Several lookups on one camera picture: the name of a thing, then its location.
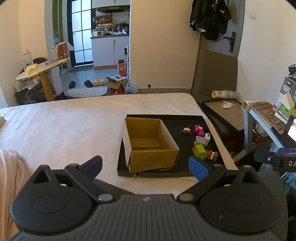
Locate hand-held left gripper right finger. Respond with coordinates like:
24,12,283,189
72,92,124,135
177,156,266,202

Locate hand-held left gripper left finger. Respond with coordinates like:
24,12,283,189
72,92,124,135
29,156,116,203

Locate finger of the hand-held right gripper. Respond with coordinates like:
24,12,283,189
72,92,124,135
254,148,296,173

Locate green hexagonal box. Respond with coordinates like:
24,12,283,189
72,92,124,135
192,144,207,160

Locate red toy figure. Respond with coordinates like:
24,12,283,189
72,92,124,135
206,149,219,161

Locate shallow black tray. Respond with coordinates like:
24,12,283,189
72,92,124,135
117,114,228,178

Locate cardboard box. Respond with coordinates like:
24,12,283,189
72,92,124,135
122,117,180,173

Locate black phone screen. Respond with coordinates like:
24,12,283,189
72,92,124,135
285,115,296,142

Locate pink toy figure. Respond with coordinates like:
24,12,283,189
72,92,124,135
194,125,206,137

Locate grey desk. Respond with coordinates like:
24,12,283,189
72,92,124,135
242,100,296,163

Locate brown patterned desk mat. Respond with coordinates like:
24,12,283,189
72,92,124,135
251,102,287,133

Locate green tissue box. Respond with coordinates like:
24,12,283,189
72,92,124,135
273,93,296,118

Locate black framed box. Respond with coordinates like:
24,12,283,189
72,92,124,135
201,98,245,139

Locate white face mask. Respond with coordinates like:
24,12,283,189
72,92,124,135
218,101,236,109

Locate white floor mat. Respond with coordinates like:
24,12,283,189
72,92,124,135
67,87,108,98

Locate small drawer organizer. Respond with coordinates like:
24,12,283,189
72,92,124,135
279,75,296,102

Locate stack of paper cups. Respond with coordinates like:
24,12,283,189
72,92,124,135
211,89,242,100

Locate brown box with magazine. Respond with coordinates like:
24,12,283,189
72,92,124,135
107,75,128,95

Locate clear plastic bag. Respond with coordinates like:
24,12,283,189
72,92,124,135
125,81,139,94

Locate pale pink fluffy cloth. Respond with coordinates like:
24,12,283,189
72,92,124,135
0,148,30,241

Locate leaning cardboard sheet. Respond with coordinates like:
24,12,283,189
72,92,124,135
191,49,238,100

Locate orange carton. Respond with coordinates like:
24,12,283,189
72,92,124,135
117,60,127,77

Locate black chair with clutter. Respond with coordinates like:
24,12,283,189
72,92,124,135
14,58,56,106

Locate round yellow table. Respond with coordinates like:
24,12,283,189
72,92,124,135
16,58,68,102

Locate white kitchen cabinet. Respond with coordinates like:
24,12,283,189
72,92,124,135
91,35,130,67

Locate red-brown carton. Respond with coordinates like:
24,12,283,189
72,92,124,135
57,42,68,60

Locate clear water bottle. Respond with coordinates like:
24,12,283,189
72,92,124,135
22,49,33,69

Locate glass panel door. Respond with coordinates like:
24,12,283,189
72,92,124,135
68,0,93,67

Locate black door lock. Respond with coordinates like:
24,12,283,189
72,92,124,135
228,32,237,52

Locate kitchen shelf rack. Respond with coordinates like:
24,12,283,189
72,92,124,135
95,14,114,30

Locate grey door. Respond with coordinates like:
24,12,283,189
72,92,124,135
217,0,245,58

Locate hanging black jackets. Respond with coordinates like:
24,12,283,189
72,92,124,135
190,0,232,41

